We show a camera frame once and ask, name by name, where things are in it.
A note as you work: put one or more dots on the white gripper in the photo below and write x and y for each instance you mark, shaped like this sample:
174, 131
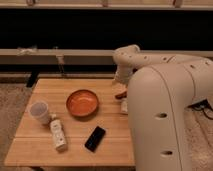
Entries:
122, 93

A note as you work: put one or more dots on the white labelled bottle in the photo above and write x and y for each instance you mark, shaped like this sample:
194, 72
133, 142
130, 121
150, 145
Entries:
58, 135

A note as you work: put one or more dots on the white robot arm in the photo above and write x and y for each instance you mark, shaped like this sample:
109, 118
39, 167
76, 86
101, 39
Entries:
159, 88

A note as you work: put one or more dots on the orange ceramic bowl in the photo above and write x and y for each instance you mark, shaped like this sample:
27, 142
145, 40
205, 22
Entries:
82, 103

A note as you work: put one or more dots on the black smartphone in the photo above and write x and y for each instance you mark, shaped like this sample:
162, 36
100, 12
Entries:
95, 138

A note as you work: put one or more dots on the wooden table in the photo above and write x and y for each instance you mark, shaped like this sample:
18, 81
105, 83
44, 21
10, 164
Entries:
33, 144

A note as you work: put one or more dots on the white paper cup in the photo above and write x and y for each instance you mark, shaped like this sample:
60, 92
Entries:
40, 111

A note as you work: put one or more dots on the black table leg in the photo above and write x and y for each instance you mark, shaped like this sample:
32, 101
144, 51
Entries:
32, 79

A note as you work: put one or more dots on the long wooden rail beam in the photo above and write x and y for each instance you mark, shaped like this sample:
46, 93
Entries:
33, 56

